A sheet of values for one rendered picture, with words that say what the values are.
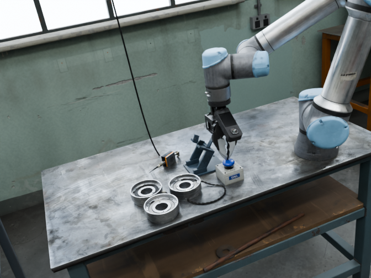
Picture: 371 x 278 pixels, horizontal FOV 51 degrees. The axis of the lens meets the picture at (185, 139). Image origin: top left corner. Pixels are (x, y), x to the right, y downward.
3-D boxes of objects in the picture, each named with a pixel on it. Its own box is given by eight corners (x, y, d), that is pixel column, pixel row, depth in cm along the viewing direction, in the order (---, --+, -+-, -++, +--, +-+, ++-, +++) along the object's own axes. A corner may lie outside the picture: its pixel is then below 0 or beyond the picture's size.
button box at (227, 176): (225, 186, 127) (224, 174, 125) (216, 176, 133) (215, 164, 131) (247, 178, 129) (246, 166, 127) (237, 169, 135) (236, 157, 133)
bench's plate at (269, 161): (52, 274, 105) (50, 268, 104) (42, 175, 156) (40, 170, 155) (395, 148, 137) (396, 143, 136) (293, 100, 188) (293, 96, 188)
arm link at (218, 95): (234, 85, 116) (210, 92, 114) (235, 100, 118) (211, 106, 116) (223, 79, 123) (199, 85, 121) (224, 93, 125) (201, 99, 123)
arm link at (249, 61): (266, 43, 118) (230, 48, 120) (269, 53, 108) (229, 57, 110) (267, 68, 122) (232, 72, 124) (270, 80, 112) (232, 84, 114)
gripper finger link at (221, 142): (220, 154, 133) (218, 129, 129) (228, 161, 128) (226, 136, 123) (212, 156, 132) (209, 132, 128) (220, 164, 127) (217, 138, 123)
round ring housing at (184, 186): (180, 206, 121) (179, 195, 119) (164, 192, 129) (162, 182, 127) (208, 192, 125) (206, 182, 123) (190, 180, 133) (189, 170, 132)
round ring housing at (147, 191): (130, 209, 123) (127, 199, 121) (134, 191, 132) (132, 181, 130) (162, 206, 122) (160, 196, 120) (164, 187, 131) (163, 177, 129)
